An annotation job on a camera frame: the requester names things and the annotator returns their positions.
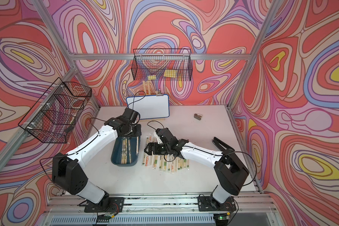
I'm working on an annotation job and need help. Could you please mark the black wire basket back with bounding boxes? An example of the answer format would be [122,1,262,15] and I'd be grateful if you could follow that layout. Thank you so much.
[131,48,193,81]

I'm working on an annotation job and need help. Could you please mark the green circuit board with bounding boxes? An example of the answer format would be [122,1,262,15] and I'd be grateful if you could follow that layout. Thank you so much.
[96,214,114,224]

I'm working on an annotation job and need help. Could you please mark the aluminium frame post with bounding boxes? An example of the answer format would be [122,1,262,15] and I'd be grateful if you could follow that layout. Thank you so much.
[227,0,280,109]

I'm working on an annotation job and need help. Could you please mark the panda print chopsticks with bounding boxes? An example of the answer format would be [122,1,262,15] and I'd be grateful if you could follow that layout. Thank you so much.
[184,159,189,169]

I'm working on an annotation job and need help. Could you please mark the black wire basket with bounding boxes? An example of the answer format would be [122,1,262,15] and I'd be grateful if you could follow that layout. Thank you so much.
[131,48,193,81]
[18,78,92,144]

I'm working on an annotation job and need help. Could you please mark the yellow sticky note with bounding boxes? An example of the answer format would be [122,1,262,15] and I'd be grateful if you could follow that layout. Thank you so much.
[164,69,177,78]

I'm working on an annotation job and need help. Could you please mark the olive and white stapler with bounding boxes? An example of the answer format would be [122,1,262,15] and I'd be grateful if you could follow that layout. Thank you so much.
[194,114,202,121]

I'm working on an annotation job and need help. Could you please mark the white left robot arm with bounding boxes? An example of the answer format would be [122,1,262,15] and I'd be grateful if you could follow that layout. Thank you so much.
[52,107,141,204]

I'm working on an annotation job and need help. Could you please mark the leaf top chopsticks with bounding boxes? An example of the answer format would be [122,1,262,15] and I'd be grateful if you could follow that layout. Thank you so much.
[136,137,140,156]

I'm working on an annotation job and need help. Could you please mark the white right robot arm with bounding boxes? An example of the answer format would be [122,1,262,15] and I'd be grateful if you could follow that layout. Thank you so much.
[144,128,250,204]

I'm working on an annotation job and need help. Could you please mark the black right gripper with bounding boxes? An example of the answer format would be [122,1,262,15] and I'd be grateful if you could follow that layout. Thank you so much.
[144,142,170,156]

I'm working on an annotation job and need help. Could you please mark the black wire basket left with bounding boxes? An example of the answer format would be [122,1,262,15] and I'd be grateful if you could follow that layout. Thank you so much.
[18,78,92,144]

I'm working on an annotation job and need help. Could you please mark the wrapped chopsticks in box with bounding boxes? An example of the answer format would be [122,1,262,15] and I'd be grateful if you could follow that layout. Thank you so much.
[121,137,132,164]

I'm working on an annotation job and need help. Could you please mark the blue framed whiteboard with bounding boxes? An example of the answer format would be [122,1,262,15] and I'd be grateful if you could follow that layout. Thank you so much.
[126,95,170,119]

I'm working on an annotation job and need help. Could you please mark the wooden whiteboard easel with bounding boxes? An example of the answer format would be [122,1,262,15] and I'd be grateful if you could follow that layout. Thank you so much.
[135,80,166,122]

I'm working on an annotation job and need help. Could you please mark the teal plastic storage box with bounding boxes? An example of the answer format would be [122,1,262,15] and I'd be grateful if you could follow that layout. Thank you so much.
[111,137,138,167]

